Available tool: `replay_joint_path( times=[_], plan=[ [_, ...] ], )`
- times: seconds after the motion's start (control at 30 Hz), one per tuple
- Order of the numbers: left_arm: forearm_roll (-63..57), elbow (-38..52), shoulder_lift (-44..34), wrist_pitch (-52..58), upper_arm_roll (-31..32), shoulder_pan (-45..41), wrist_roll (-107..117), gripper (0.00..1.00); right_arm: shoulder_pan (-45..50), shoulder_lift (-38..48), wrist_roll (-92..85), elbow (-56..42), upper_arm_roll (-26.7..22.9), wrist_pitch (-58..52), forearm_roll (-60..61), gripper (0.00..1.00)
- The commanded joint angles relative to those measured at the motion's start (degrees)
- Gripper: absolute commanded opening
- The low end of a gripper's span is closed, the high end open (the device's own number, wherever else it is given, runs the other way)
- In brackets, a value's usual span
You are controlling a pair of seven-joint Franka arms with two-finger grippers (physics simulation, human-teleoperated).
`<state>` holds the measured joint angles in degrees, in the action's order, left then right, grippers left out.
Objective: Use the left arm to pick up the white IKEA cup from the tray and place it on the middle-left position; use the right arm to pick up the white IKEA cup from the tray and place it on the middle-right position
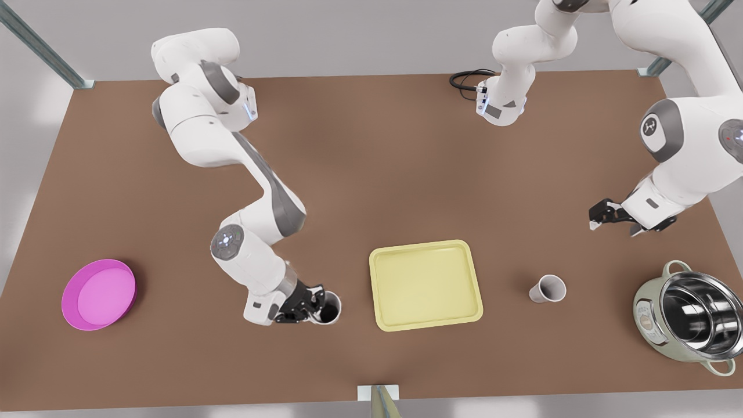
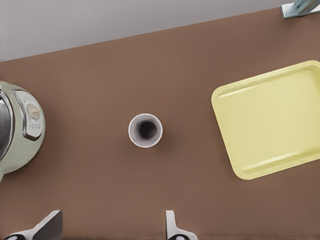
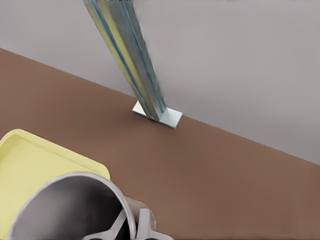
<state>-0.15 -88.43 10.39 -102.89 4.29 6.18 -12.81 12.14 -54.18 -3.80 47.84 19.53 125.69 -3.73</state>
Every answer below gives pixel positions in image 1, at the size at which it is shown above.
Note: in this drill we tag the white IKEA cup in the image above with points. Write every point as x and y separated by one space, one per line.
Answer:
328 307
546 289

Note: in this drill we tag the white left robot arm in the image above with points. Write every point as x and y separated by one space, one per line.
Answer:
696 139

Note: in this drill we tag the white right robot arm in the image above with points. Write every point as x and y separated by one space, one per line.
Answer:
203 128

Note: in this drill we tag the pale yellow rectangular tray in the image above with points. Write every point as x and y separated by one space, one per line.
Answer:
425 284

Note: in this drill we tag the pale green steel-lined pot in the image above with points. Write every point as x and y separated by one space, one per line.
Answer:
693 316

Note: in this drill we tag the pink round bowl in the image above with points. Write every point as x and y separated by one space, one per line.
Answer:
98 295

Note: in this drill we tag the silver frame post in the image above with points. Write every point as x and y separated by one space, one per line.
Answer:
380 400
40 46
682 43

